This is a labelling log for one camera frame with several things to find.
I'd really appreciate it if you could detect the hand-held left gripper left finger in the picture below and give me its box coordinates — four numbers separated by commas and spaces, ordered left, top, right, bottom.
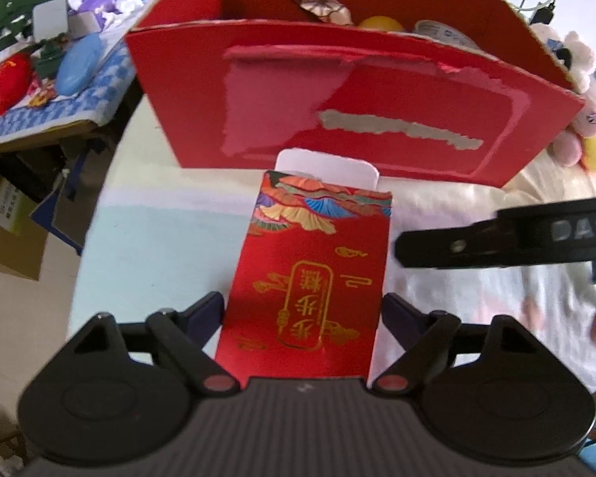
72, 291, 242, 398

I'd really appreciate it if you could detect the dark green toy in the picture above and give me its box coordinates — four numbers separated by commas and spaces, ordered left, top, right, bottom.
30, 40, 65, 78

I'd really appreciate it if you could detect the red gold-printed envelope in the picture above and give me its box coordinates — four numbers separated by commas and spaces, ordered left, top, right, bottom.
213, 148, 394, 381

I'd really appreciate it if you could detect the blue oval case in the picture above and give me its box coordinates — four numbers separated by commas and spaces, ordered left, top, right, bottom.
56, 34, 103, 97

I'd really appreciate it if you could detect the wooden table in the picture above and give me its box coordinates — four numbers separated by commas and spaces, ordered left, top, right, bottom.
0, 116, 111, 161

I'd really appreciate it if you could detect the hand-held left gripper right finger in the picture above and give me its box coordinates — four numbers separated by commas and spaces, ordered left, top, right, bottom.
370, 292, 533, 396

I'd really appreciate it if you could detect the small grey box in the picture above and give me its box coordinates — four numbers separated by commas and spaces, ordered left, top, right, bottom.
70, 10, 103, 36

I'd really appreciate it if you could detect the cluttered side table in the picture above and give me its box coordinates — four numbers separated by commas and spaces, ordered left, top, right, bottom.
0, 10, 146, 148

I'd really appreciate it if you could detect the black cable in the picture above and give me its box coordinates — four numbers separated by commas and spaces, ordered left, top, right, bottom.
519, 0, 559, 25

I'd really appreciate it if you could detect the red cardboard box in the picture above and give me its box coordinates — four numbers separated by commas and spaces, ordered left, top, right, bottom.
125, 0, 587, 188

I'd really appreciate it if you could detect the dark blue board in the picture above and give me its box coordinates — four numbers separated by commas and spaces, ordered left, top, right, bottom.
32, 159, 106, 257

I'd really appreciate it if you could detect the brown cardboard box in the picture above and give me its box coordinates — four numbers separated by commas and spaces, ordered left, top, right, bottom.
0, 159, 51, 282

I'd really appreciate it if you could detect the red plush toy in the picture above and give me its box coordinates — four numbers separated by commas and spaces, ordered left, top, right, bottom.
0, 54, 33, 116

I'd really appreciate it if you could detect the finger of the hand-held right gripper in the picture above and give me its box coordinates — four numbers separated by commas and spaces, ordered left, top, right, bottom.
394, 217, 523, 270

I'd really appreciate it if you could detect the white plush toy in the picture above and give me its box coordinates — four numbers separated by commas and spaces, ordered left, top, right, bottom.
529, 22, 596, 170

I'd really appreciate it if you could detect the patterned folded paper item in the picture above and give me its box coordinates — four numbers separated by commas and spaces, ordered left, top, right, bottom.
289, 0, 354, 26

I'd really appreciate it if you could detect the dark green bag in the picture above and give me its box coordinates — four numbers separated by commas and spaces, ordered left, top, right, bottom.
0, 0, 68, 61

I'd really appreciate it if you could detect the yellow ball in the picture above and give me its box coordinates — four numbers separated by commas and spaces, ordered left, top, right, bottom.
356, 14, 407, 33

